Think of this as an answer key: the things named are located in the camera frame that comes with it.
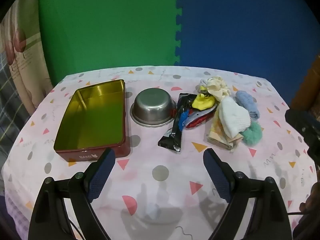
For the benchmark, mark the red tin box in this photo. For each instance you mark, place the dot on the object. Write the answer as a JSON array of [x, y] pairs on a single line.
[[95, 120]]

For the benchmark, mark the brown wooden furniture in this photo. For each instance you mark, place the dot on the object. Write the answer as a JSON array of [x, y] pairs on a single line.
[[307, 90]]

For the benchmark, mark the red and grey sock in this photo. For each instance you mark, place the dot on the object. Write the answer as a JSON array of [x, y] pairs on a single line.
[[197, 120]]

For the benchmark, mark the white sock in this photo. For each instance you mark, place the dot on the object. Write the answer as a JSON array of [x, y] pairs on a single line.
[[235, 117]]

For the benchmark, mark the pink patterned tablecloth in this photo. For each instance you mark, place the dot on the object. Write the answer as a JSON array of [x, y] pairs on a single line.
[[160, 192]]

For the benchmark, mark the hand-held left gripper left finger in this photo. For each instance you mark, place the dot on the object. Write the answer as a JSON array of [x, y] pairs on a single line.
[[102, 175]]

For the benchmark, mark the steel bowl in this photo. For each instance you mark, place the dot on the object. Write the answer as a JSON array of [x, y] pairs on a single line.
[[152, 107]]

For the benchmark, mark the orange patterned cloth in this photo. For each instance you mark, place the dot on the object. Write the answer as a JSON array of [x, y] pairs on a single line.
[[216, 132]]

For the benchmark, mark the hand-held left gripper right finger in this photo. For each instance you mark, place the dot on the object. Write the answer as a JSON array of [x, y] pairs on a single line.
[[217, 175]]

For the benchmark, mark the light blue towel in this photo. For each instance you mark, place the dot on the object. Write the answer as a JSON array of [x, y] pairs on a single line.
[[246, 102]]

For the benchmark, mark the blue foam mat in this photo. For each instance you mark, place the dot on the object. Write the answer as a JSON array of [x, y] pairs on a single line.
[[245, 25]]

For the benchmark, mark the person's right hand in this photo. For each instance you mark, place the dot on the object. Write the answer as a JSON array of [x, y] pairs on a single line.
[[311, 197]]

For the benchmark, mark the beige printed curtain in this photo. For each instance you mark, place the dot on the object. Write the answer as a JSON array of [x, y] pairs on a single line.
[[27, 55]]

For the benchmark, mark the lavender checked cloth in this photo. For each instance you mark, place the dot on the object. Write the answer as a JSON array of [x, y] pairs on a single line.
[[15, 212]]

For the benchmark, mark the black snack packet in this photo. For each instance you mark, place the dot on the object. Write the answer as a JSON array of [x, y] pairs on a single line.
[[175, 135]]

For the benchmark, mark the grey plaid blanket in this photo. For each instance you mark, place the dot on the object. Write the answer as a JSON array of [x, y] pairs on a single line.
[[10, 105]]

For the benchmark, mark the teal fluffy sock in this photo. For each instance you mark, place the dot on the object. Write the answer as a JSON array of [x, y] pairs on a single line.
[[253, 135]]

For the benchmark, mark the yellow sock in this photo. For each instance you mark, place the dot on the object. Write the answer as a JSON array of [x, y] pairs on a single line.
[[202, 103]]

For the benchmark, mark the green foam mat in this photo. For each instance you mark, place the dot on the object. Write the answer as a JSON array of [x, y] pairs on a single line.
[[107, 25]]

